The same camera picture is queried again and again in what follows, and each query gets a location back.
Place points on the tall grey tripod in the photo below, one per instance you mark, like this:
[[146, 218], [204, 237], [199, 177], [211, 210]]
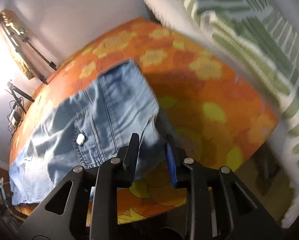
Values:
[[39, 55]]

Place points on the light blue denim pants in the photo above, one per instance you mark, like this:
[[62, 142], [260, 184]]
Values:
[[109, 110]]

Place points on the small black tripod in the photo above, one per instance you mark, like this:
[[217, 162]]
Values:
[[19, 93]]

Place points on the white power strip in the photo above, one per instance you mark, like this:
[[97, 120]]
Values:
[[15, 118]]

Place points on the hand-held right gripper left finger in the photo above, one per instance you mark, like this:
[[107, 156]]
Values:
[[129, 165]]

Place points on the orange floral tablecloth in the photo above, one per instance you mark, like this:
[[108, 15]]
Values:
[[189, 92]]

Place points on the yellow patterned cloth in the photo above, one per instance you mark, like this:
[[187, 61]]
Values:
[[22, 62]]

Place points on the white green striped blanket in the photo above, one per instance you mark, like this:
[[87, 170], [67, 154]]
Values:
[[239, 30]]

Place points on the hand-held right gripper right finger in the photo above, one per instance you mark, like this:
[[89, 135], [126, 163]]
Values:
[[170, 165]]

